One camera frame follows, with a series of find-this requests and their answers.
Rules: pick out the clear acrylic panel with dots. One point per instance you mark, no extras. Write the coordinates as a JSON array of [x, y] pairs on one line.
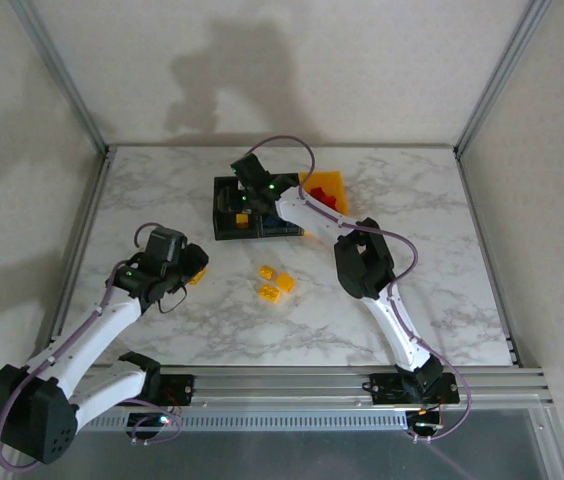
[[312, 460]]

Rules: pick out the tall red lego brick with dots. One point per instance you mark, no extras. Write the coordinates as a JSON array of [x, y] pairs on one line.
[[331, 201]]

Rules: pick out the wide red lego brick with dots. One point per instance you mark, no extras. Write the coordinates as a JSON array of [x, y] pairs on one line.
[[318, 192]]

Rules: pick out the black plastic bin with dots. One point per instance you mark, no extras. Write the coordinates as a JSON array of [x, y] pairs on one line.
[[224, 232], [287, 231]]

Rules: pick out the yellow lego brick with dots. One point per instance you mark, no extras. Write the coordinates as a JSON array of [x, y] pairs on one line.
[[268, 292], [266, 272], [286, 282], [243, 220]]

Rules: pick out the aluminium side rail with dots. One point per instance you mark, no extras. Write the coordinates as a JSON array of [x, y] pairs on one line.
[[82, 245], [485, 252]]

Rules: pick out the aluminium frame post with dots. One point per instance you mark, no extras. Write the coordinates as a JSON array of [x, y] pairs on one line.
[[502, 75], [62, 80]]

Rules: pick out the blue lego brick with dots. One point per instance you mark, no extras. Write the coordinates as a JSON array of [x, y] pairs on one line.
[[272, 223]]

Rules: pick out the yellow plastic bin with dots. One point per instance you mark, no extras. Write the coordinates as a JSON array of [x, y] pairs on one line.
[[334, 182]]

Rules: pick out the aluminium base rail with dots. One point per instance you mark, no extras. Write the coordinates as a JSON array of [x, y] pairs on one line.
[[287, 387]]

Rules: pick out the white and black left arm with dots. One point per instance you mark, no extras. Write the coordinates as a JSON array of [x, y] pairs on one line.
[[87, 340]]

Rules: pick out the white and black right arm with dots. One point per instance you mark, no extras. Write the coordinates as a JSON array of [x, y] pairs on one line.
[[312, 215]]

